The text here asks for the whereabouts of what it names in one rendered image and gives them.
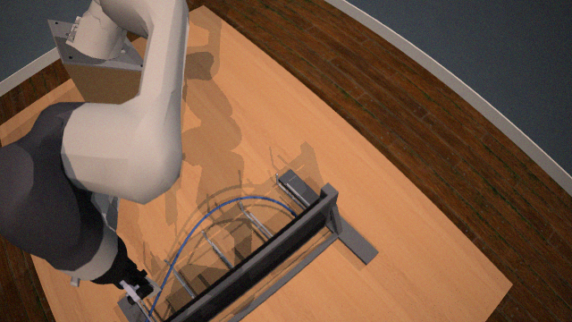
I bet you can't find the grey rack with black patch panel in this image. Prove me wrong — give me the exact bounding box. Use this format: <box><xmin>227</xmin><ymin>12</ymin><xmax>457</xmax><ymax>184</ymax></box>
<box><xmin>117</xmin><ymin>169</ymin><xmax>379</xmax><ymax>322</ymax></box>

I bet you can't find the thin blue cable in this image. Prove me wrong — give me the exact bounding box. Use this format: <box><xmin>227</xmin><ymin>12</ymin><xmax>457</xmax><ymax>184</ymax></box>
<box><xmin>148</xmin><ymin>196</ymin><xmax>296</xmax><ymax>317</ymax></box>

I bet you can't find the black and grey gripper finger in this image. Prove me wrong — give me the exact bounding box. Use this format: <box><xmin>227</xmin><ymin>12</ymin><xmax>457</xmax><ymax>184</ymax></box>
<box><xmin>119</xmin><ymin>262</ymin><xmax>162</xmax><ymax>305</ymax></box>
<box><xmin>127</xmin><ymin>257</ymin><xmax>159</xmax><ymax>286</ymax></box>

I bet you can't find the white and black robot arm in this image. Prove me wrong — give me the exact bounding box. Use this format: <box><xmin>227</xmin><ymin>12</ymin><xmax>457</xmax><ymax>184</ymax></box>
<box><xmin>0</xmin><ymin>0</ymin><xmax>189</xmax><ymax>287</ymax></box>

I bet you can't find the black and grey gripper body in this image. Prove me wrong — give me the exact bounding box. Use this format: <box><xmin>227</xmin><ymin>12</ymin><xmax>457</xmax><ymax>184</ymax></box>
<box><xmin>90</xmin><ymin>236</ymin><xmax>131</xmax><ymax>290</ymax></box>

